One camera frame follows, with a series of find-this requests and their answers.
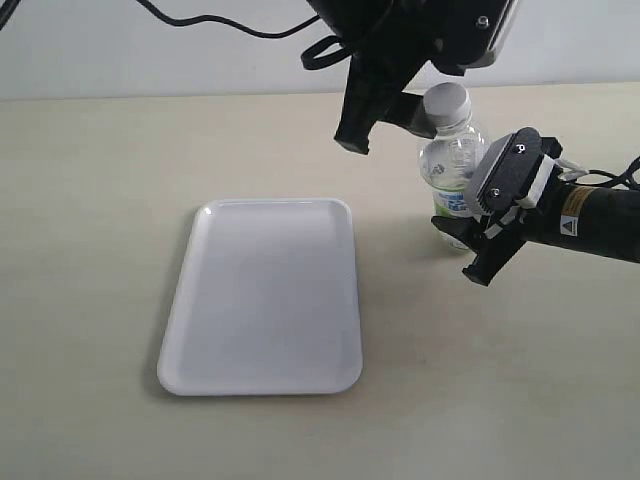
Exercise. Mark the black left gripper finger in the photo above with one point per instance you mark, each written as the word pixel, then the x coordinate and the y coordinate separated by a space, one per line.
pixel 368 95
pixel 407 111

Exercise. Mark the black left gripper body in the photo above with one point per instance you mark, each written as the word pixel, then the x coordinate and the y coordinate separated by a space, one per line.
pixel 397 37

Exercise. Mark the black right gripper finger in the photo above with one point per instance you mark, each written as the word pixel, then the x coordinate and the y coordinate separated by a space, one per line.
pixel 460 232
pixel 491 258

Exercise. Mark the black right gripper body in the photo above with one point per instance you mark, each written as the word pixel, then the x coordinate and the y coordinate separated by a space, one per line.
pixel 526 217

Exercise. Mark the white bottle cap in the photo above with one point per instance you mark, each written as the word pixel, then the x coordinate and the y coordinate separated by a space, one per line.
pixel 447 104

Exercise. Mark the clear plastic drink bottle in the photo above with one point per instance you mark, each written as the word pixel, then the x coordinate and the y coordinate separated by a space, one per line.
pixel 448 162

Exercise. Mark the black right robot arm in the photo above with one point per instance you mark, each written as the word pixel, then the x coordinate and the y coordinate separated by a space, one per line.
pixel 600 219

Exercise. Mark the white rectangular plastic tray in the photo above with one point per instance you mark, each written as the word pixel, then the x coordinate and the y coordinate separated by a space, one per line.
pixel 266 302

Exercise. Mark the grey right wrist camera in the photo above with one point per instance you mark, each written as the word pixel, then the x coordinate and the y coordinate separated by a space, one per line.
pixel 507 167

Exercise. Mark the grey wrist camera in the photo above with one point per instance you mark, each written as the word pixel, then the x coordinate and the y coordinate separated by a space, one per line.
pixel 507 167
pixel 475 30

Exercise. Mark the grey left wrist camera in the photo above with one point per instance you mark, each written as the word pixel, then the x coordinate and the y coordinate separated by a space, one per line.
pixel 475 30

